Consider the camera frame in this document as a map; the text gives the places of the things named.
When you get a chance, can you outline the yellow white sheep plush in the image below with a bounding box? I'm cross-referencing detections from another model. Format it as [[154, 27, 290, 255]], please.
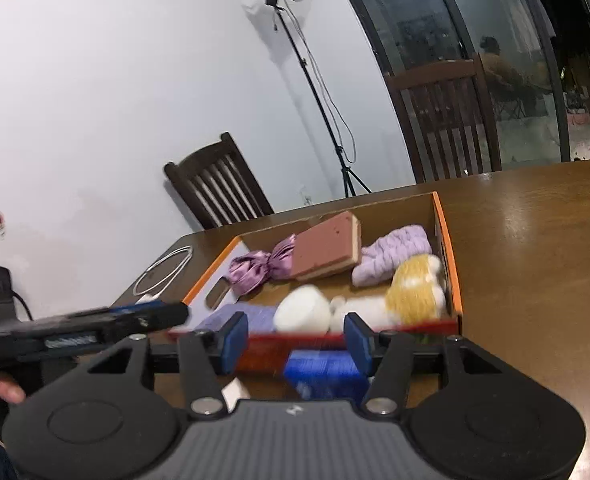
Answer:
[[328, 252, 449, 334]]

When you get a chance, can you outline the lavender cloth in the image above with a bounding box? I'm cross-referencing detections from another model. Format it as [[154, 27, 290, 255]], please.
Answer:
[[196, 302, 278, 334]]

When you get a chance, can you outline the blue tissue pack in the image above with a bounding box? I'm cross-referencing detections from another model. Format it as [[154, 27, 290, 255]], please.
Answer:
[[283, 350, 371, 404]]

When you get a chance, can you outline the lavender fuzzy headband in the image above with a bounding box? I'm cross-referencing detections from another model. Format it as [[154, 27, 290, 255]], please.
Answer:
[[351, 224, 432, 287]]

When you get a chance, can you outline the purple satin bow scrunchie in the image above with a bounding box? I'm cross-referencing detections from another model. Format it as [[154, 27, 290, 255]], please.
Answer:
[[228, 234, 296, 296]]

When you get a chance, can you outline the pink layered sponge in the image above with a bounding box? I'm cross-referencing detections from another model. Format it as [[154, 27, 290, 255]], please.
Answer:
[[290, 211, 361, 282]]

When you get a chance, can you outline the person's left hand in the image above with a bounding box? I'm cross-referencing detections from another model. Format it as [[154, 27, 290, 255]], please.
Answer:
[[0, 373, 26, 404]]

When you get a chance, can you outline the white wedge eraser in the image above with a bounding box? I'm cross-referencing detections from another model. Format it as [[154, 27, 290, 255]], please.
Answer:
[[222, 378, 252, 412]]

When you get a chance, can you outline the red cardboard box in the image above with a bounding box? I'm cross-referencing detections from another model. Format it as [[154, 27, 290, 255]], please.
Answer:
[[167, 190, 465, 376]]

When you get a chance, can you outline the dark wooden chair left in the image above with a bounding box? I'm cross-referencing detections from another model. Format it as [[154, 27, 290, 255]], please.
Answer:
[[164, 132, 274, 230]]

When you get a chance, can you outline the dark wooden chair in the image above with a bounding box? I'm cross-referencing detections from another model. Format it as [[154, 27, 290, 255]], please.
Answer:
[[385, 54, 502, 183], [164, 132, 274, 230]]

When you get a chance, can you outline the dark wooden chair back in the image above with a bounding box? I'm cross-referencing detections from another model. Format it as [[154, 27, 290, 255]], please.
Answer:
[[385, 54, 502, 183]]

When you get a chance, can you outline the studio light on stand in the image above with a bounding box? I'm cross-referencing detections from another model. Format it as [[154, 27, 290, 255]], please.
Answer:
[[263, 0, 372, 197]]

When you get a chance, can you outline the sliding glass door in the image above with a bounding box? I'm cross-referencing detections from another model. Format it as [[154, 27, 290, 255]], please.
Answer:
[[349, 0, 590, 182]]

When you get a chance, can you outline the white charger with cable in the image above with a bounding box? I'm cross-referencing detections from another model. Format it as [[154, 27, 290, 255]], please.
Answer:
[[131, 245, 194, 304]]

